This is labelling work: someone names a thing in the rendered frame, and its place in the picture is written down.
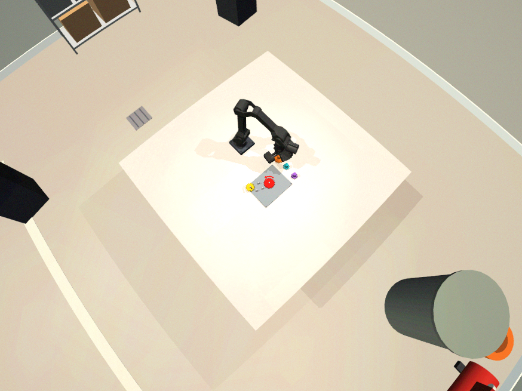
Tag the red gear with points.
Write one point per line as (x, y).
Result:
(267, 184)

